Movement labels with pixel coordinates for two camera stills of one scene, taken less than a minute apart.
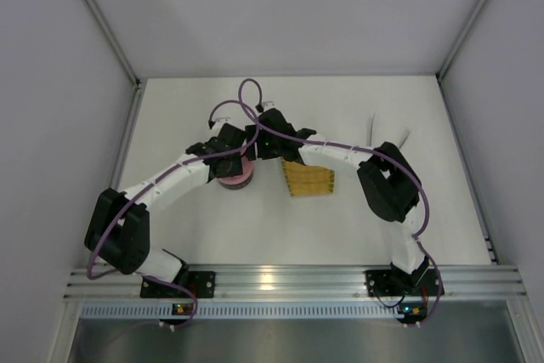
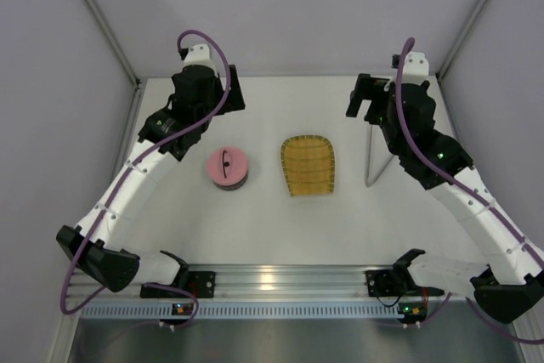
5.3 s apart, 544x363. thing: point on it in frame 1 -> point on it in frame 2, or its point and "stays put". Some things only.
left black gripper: x=232 y=166 -> x=234 y=88
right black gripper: x=267 y=149 -> x=362 y=93
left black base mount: x=201 y=284 stays put
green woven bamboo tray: x=305 y=179 stays put
